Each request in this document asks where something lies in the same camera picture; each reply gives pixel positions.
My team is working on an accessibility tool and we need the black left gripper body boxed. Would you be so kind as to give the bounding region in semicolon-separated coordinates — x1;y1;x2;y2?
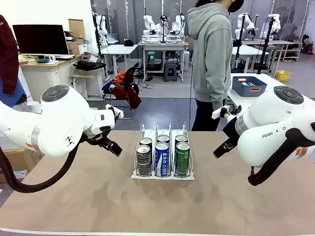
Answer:
82;130;111;148

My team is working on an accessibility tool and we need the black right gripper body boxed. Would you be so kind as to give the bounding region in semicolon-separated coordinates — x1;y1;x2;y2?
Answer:
222;119;241;146

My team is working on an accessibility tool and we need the blue plastic bin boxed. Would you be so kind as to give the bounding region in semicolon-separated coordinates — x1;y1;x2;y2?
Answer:
232;76;268;98

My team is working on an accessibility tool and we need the person's right forearm grey sleeve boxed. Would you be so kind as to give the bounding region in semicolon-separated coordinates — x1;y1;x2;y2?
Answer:
209;73;233;111

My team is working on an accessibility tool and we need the black beverage can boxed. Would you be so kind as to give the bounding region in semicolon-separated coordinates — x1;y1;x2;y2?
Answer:
136;144;152;177
139;137;153;148

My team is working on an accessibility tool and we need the clear can dispenser rack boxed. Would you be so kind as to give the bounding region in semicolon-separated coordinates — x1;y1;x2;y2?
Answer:
131;120;195;181

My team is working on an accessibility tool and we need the green cider can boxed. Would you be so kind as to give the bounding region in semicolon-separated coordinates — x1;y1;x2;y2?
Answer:
174;134;189;145
175;142;191;178

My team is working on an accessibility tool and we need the red orange jacket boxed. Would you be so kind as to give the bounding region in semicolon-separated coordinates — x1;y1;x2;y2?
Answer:
102;71;142;110

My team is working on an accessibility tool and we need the large white table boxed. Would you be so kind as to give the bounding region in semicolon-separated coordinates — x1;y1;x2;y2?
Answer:
227;73;315;110

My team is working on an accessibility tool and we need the white paper roll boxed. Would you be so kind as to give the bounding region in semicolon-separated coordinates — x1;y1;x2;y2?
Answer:
26;100;43;114

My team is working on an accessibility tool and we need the black office chair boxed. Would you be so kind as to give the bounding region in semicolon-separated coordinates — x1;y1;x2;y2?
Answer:
102;62;141;120

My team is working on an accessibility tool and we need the black bag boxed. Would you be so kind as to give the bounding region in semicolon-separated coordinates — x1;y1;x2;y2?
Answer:
72;60;106;72

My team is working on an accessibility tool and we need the yellow plastic basket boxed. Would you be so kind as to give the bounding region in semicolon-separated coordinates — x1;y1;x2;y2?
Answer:
275;70;292;82

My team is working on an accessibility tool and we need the large cardboard box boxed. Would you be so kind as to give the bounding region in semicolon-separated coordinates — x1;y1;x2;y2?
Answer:
0;147;45;184

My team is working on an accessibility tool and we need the printed product box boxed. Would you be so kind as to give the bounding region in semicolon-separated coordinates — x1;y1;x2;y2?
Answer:
81;52;101;63

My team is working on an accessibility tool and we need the black tripod stand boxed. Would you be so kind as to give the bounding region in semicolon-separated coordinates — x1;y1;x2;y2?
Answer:
257;16;275;74
231;14;247;73

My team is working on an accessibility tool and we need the white desk cabinet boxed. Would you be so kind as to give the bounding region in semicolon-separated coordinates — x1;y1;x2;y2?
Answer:
19;55;83;104

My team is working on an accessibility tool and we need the white background desk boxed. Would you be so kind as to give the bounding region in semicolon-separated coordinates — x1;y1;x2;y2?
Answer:
231;45;263;72

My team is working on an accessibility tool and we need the person in grey hoodie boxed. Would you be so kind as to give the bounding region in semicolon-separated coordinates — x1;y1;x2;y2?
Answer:
187;0;245;132

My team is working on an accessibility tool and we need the grey plastic stool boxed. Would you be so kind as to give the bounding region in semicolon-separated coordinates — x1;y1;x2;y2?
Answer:
163;61;178;83

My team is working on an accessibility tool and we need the small white background table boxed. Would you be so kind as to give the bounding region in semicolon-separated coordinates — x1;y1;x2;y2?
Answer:
100;44;138;77

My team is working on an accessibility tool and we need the computer with green light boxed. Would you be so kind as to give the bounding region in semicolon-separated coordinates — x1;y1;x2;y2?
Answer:
148;51;163;66

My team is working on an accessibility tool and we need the grey laptop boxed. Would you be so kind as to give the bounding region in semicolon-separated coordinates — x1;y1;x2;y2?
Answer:
106;33;119;45

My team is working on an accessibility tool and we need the long wooden shelf table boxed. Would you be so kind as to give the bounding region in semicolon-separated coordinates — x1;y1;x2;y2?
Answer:
242;39;303;62

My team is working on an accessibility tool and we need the background robot workstation table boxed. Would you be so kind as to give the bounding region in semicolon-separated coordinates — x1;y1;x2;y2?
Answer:
137;34;190;83

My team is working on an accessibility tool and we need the red bag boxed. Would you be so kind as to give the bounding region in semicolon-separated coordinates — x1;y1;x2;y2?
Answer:
300;43;315;55

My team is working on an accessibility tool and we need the black computer monitor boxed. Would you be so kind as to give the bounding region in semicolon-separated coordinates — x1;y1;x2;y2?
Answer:
12;24;70;59

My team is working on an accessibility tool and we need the person in maroon jacket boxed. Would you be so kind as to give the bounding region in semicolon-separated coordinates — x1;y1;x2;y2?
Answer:
0;14;27;108

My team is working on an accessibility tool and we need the seated background person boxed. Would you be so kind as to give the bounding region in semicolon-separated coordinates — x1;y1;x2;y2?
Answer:
155;15;170;35

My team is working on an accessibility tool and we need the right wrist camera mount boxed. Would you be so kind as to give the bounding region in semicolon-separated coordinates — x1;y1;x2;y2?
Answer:
211;103;243;121

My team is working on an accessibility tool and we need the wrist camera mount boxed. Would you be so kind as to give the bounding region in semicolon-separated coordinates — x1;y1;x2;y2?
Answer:
211;103;243;121
105;104;124;121

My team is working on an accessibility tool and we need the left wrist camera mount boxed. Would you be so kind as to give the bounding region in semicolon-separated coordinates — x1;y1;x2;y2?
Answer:
105;104;124;121

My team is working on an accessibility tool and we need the black right arm cable sleeve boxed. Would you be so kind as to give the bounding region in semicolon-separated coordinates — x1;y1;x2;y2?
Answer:
247;121;315;187

